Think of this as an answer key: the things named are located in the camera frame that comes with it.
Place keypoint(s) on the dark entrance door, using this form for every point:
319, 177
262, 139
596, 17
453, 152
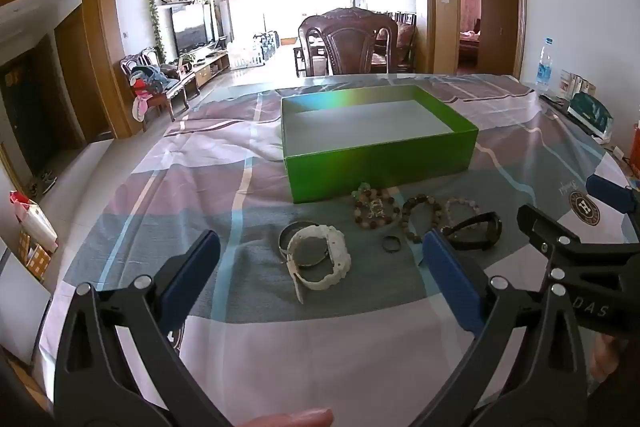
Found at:
30, 107

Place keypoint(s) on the cardboard boxes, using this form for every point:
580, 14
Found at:
32, 257

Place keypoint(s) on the round metal bangle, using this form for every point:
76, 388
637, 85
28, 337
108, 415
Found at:
290, 234

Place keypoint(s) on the white play fence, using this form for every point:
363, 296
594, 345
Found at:
255, 49

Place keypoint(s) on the wooden television cabinet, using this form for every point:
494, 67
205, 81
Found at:
212, 67

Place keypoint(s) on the striped printed tablecloth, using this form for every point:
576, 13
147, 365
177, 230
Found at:
225, 147

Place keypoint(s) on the pair of shoes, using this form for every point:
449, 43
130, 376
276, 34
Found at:
42, 182

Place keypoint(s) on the dark wooden sofa chair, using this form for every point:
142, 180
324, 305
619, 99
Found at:
402, 42

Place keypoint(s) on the red white bag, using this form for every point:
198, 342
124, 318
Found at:
32, 217

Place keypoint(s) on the flat screen television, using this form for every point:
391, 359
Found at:
190, 27

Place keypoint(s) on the dark wooden dining chair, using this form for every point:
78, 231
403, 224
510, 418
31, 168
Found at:
345, 42

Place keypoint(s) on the stack of booklets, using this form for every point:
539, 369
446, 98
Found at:
575, 84

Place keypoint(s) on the green cardboard box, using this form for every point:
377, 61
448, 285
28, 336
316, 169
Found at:
380, 147

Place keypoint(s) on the black wrist watch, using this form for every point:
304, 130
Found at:
475, 232

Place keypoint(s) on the green white package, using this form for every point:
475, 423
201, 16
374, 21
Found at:
592, 112

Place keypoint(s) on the wooden armchair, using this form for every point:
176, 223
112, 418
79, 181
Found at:
175, 87

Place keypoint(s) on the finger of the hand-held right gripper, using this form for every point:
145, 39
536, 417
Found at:
612, 194
542, 229

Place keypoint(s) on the white wrist watch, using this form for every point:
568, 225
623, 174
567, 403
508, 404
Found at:
320, 257

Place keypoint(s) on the person's right hand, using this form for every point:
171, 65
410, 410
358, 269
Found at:
607, 357

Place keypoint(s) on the pile of clothes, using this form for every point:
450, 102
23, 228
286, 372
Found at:
147, 82

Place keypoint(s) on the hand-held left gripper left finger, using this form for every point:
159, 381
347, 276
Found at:
192, 277

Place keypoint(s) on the green vine garland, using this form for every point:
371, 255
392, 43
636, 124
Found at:
154, 7

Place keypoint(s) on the person's left hand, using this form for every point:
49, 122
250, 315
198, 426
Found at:
295, 419

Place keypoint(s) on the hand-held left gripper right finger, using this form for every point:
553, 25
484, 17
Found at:
452, 279

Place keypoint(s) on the clear plastic water bottle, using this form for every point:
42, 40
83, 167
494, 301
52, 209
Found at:
544, 67

